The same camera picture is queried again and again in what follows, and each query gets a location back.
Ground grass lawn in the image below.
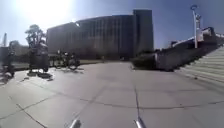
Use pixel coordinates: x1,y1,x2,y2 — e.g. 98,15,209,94
78,59,111,65

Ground large dark building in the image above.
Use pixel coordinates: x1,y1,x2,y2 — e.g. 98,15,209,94
45,8,155,61

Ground grey concrete paved plaza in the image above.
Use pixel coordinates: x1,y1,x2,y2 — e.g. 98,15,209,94
0,61,224,128

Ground robot's own part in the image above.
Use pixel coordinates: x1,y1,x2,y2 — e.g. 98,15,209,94
68,118,82,128
134,117,147,128

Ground tree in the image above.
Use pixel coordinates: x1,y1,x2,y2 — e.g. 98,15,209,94
24,23,48,49

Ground lamp pole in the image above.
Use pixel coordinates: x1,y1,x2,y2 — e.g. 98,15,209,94
189,4,202,50

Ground wide concrete steps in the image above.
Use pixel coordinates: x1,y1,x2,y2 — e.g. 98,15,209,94
174,45,224,84

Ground concrete wall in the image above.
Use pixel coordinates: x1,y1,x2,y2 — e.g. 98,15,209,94
154,41,218,72

